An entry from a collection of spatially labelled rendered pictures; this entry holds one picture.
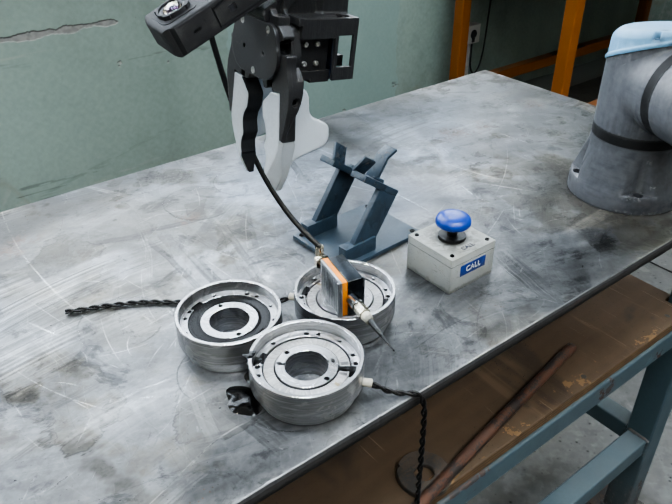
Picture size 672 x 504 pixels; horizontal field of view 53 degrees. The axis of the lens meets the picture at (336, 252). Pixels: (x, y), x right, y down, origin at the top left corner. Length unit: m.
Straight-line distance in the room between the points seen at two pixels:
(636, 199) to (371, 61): 1.97
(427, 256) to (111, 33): 1.64
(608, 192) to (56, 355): 0.70
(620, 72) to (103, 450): 0.73
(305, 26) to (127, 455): 0.38
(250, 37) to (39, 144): 1.71
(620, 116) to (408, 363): 0.45
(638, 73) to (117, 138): 1.75
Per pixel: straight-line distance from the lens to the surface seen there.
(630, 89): 0.92
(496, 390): 1.02
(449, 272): 0.75
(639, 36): 0.92
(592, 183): 0.97
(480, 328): 0.72
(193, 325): 0.68
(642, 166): 0.96
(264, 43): 0.57
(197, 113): 2.42
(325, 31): 0.58
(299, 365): 0.65
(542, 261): 0.84
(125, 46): 2.26
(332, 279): 0.66
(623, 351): 1.14
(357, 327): 0.66
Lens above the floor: 1.25
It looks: 33 degrees down
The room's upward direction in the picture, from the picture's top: 1 degrees counter-clockwise
